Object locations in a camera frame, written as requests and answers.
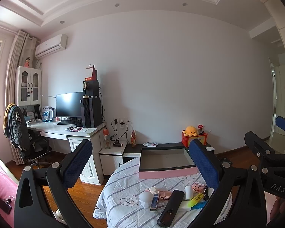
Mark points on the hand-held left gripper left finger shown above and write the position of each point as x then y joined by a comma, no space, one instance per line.
77,165

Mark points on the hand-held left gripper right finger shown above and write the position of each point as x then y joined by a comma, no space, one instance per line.
204,168

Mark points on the pink purple cube toy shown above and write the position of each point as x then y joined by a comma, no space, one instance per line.
198,187

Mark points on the yellow highlighter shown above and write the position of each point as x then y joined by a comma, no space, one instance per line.
196,199

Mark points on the pink storage box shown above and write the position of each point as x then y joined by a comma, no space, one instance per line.
165,161

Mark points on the rose gold metal can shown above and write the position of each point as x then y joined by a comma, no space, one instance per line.
166,194

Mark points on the black remote control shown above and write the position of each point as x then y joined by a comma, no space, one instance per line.
171,209

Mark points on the blue gold lipstick box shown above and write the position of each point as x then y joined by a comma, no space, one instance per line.
155,201

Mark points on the white round lamp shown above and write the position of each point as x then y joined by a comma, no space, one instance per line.
146,199

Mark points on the person's right hand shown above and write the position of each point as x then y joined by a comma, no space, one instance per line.
277,211

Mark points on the pink printed sheet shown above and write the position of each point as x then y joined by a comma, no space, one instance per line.
269,200

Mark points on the red storage crate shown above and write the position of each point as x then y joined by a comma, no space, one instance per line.
199,139

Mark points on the white door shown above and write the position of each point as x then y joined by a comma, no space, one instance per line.
277,95

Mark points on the white nightstand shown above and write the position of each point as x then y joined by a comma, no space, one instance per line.
112,156

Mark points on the orange cap water bottle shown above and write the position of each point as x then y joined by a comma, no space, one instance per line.
106,139

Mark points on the yellow octopus plush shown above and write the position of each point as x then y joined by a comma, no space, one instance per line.
190,130

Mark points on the black keyboard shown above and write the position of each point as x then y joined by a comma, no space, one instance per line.
70,122

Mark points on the black office chair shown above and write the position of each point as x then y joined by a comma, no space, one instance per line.
36,147

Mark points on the white desk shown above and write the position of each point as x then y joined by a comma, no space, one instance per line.
52,128

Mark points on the small black copper device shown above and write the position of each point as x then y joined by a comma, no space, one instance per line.
118,144

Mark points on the round table with striped cloth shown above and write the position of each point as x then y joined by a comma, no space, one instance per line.
123,190

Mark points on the black computer tower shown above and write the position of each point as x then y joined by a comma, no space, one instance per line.
91,112

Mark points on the black top low cabinet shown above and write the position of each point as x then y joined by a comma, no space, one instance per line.
133,150

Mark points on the small printed packet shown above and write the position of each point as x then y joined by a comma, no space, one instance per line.
150,144

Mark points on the blue white box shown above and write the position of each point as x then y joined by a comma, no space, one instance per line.
46,114

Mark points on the black monitor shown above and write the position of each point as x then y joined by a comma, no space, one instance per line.
68,104

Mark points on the orange snack bag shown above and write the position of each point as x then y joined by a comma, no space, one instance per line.
133,139

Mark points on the dark jacket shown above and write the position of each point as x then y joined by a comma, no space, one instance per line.
15,125

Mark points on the black speaker box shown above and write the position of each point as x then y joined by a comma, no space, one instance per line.
91,89

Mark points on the black smartphone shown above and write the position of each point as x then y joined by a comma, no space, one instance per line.
4,206

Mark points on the white glass-door cabinet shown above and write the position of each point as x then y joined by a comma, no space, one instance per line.
28,85

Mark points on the red desk calendar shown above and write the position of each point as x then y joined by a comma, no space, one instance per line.
91,72

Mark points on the cream wardrobe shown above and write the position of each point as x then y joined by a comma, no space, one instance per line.
280,16

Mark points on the small doll figure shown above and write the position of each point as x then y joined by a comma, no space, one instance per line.
27,62

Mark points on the white air conditioner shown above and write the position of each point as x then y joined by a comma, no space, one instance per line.
51,45

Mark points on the beige curtain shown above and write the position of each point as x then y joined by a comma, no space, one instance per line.
16,52

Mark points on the white wall socket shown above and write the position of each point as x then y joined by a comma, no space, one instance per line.
116,120
128,120
121,120

